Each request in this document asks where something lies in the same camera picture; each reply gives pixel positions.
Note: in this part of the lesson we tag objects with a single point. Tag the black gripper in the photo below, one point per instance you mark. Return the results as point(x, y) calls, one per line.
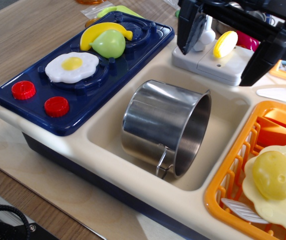
point(192, 20)

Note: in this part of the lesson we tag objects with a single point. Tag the stainless steel pot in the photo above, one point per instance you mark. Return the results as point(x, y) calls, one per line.
point(165, 125)

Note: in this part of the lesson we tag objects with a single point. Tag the cream toy kitchen sink unit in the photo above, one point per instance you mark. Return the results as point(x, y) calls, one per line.
point(96, 146)

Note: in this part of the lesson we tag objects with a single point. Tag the yellow toy corn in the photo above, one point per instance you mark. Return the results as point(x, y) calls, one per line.
point(225, 44)

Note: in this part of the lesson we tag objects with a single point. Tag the magenta toy vegetable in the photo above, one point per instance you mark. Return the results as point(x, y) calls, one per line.
point(247, 42)

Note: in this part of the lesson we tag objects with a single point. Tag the grey toy faucet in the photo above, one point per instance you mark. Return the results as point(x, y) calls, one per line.
point(200, 59)

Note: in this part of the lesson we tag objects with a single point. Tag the small steel saucepan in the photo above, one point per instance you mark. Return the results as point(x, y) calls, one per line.
point(267, 18)

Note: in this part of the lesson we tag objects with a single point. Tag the green toy pea pod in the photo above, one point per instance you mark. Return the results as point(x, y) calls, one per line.
point(177, 13)

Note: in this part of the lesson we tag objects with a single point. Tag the orange toy plates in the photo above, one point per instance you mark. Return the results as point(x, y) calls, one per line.
point(272, 128)

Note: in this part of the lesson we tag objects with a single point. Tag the green toy cutting board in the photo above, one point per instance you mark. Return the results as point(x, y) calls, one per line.
point(118, 8)

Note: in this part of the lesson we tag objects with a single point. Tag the green toy pear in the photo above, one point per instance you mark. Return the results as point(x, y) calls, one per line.
point(109, 44)

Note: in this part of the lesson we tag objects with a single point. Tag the yellow toy potato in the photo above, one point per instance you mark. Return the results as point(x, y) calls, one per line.
point(269, 175)

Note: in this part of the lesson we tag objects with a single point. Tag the clear plastic bag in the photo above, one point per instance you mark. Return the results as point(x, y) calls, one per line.
point(92, 11)

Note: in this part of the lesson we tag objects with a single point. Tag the yellow toy banana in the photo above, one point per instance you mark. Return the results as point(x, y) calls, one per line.
point(92, 32)

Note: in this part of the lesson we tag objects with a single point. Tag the orange dish rack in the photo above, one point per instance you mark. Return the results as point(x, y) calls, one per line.
point(227, 183)

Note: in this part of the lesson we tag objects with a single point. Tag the orange cup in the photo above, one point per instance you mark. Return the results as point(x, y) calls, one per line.
point(90, 2)

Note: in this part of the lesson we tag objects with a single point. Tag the toy fried egg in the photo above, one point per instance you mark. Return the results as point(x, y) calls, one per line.
point(72, 67)

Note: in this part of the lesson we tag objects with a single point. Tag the white toy spatula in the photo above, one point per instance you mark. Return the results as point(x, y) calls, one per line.
point(243, 211)

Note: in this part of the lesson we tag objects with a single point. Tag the blue toy stove top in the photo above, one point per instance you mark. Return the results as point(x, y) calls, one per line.
point(87, 96)

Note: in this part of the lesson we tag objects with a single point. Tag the cream flower-shaped plate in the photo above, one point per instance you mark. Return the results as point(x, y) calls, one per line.
point(270, 210)

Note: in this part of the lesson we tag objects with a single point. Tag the red stove knob right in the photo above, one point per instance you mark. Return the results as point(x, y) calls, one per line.
point(56, 106)

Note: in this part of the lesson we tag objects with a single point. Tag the red stove knob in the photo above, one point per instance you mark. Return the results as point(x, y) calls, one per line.
point(56, 106)
point(23, 90)

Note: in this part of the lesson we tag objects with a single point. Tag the red stove knob left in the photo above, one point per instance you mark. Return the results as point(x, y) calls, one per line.
point(23, 90)

